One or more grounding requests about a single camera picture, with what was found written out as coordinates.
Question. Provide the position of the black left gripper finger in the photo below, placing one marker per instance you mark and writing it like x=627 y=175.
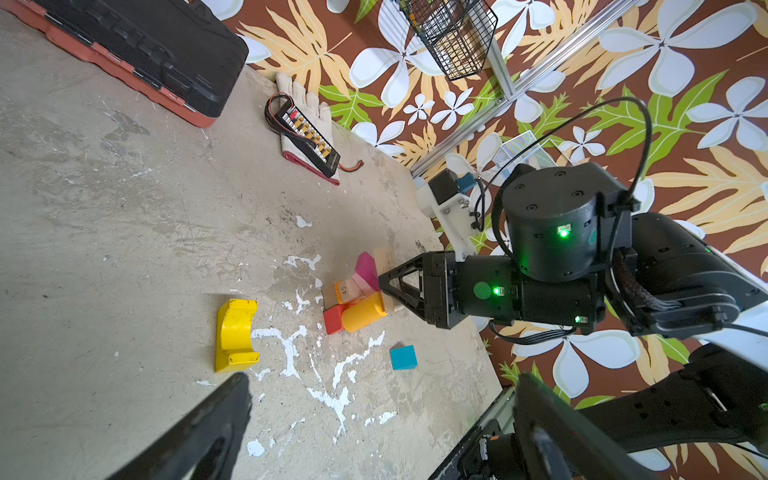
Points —
x=204 y=444

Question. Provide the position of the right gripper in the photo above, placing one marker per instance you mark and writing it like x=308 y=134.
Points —
x=557 y=442

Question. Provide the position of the teal block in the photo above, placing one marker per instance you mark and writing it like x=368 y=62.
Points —
x=403 y=358

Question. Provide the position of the yellow arch block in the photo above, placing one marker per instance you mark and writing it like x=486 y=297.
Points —
x=234 y=351

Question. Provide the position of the yellow cylinder block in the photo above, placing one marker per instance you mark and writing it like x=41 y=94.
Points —
x=364 y=313

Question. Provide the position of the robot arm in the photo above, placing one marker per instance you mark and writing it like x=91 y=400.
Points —
x=579 y=242

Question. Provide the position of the orange block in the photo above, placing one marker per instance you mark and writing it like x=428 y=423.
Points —
x=347 y=292

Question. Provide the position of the magenta block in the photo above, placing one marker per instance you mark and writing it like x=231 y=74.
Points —
x=366 y=266

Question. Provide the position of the red block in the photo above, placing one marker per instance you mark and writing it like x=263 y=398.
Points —
x=333 y=318

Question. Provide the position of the light pink rectangular block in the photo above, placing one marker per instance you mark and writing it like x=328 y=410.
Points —
x=363 y=285

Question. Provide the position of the white work glove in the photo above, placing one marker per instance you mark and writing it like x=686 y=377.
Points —
x=319 y=115

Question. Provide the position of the black and red tool case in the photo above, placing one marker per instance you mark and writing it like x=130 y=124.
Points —
x=176 y=53

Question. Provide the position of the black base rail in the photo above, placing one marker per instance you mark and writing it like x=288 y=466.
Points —
x=489 y=449

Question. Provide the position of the white wire basket right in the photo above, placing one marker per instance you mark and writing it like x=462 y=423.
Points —
x=510 y=154

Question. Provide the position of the black charging board with cables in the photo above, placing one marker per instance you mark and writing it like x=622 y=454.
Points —
x=284 y=118

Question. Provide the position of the black wire basket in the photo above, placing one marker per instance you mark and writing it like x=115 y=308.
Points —
x=457 y=33

